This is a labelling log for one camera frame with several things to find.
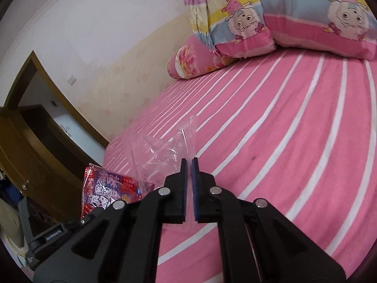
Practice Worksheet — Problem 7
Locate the wooden door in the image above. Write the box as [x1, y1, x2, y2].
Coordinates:
[0, 108, 89, 221]

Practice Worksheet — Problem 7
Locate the wooden door frame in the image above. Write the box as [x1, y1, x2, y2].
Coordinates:
[3, 50, 111, 151]

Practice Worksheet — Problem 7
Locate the red snack bag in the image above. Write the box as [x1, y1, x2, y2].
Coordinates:
[80, 166, 145, 220]

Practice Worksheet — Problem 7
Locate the pink striped bed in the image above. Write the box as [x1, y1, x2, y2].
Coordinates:
[103, 49, 377, 283]

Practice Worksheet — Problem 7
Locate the pink floral pillow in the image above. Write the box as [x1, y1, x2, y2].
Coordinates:
[167, 34, 239, 79]

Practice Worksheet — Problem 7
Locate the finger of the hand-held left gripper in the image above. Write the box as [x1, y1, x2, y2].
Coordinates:
[68, 209, 103, 229]

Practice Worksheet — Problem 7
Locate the clear plastic bag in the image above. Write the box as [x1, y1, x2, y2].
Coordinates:
[118, 115, 196, 195]

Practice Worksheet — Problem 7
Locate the colourful patchwork pillow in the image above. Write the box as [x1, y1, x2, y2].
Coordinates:
[180, 0, 377, 61]

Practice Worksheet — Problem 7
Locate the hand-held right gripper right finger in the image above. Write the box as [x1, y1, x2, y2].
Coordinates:
[191, 158, 345, 283]

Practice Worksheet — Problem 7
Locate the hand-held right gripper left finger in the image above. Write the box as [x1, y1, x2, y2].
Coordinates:
[33, 158, 187, 283]

